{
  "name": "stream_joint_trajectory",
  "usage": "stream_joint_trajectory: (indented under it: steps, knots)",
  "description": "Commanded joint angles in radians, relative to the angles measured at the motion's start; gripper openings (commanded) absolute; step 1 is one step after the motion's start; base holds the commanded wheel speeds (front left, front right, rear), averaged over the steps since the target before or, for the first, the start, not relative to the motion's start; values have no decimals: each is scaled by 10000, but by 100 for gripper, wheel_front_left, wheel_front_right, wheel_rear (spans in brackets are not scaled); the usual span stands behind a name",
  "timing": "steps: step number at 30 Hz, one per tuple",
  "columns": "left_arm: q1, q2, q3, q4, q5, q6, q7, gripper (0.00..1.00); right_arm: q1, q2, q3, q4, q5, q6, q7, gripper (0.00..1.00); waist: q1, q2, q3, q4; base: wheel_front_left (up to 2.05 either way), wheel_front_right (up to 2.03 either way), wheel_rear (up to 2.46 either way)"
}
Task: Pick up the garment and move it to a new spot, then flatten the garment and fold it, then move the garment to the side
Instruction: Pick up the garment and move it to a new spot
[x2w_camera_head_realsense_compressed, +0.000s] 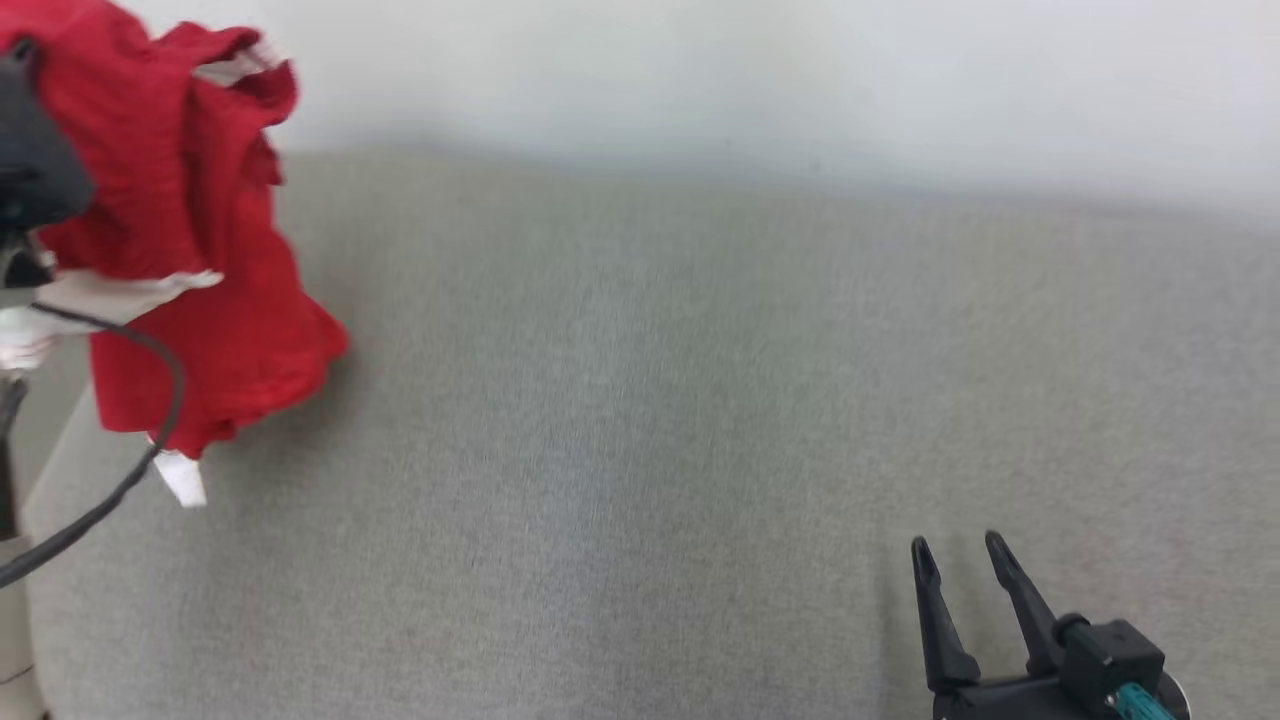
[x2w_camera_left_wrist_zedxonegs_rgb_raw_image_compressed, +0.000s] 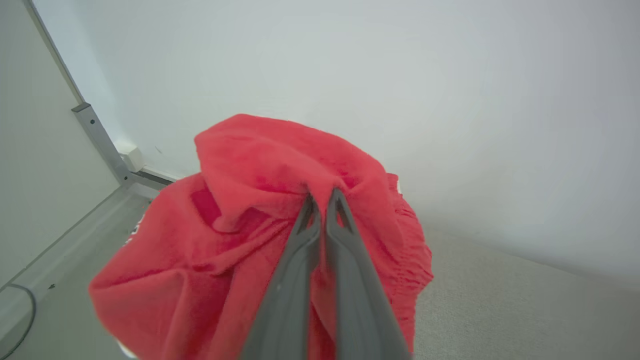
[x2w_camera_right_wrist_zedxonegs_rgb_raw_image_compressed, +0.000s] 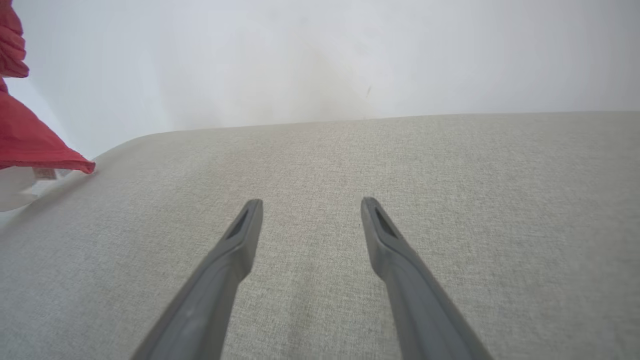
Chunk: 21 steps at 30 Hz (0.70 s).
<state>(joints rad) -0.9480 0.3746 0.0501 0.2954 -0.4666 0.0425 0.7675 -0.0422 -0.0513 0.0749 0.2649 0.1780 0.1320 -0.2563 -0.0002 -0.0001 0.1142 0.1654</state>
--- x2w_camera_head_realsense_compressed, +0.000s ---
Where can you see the right gripper dark grey body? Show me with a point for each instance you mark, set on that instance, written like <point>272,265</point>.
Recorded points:
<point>1000,700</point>

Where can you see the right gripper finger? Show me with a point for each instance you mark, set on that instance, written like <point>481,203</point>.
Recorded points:
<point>942,620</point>
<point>1025,610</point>

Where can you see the red basketball jersey white sleeves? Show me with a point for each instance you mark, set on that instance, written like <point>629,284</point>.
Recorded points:
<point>200,200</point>

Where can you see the left gripper dark grey body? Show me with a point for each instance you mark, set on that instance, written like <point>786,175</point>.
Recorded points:
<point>35,160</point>

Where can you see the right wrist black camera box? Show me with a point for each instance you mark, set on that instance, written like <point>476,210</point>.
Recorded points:
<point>1115,655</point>

